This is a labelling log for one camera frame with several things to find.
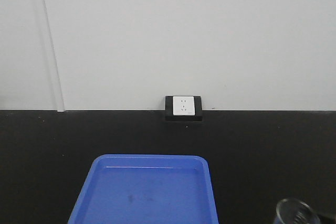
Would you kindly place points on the clear glass beaker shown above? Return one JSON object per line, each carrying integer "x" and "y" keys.
{"x": 294, "y": 211}

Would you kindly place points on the blue plastic tray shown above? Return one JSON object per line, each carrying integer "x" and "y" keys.
{"x": 130, "y": 188}

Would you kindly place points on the white wall power socket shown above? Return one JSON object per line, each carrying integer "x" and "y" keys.
{"x": 183, "y": 108}

